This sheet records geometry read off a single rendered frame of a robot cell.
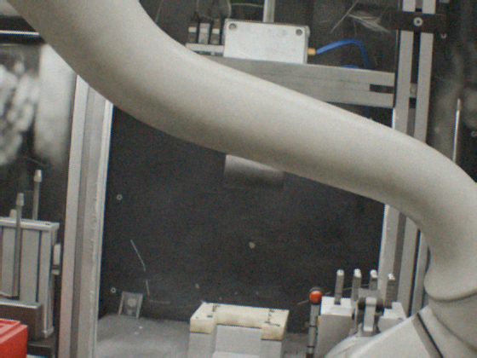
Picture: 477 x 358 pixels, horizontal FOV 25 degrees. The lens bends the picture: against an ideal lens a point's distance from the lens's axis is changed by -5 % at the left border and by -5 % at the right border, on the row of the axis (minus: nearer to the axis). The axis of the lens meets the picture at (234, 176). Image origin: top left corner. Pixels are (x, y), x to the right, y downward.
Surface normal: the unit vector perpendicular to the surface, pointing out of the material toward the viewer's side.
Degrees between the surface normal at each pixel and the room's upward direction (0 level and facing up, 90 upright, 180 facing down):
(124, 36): 89
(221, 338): 90
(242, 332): 90
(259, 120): 93
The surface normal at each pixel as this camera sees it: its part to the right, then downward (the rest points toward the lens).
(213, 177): -0.10, 0.04
